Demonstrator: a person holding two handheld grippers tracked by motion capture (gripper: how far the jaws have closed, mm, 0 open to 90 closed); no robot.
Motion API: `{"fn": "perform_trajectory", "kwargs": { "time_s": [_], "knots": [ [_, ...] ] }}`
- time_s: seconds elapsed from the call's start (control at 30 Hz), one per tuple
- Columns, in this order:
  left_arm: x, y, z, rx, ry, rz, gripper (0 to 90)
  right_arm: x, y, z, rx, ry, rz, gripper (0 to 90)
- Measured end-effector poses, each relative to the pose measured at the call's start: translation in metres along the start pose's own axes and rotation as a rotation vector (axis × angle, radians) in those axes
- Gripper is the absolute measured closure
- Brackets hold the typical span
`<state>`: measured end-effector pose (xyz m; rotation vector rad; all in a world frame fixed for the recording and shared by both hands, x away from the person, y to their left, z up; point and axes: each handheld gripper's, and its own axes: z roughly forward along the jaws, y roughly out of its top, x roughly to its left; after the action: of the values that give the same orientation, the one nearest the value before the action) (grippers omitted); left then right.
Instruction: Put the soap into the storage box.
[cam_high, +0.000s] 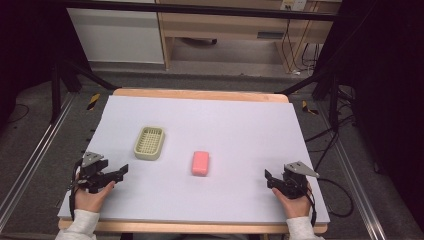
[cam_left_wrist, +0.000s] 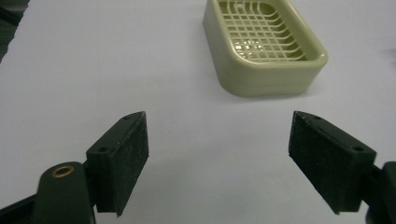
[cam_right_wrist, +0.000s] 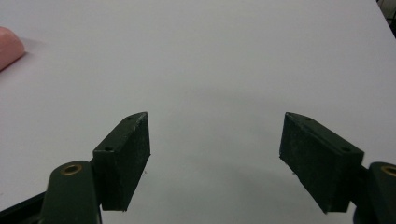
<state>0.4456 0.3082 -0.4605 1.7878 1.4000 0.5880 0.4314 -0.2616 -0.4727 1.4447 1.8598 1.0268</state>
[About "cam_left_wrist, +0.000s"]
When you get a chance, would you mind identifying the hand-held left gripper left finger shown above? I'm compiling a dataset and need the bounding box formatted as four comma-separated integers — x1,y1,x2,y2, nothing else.
85,110,150,217

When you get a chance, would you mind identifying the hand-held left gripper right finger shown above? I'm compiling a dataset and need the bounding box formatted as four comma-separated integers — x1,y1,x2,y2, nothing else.
288,110,377,216

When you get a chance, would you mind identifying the pale green soap dish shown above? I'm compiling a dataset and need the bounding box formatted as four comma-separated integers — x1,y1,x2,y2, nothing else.
202,0,329,98

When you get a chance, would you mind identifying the dark curtain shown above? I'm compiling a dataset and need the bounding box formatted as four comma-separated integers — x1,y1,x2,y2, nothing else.
0,0,31,64

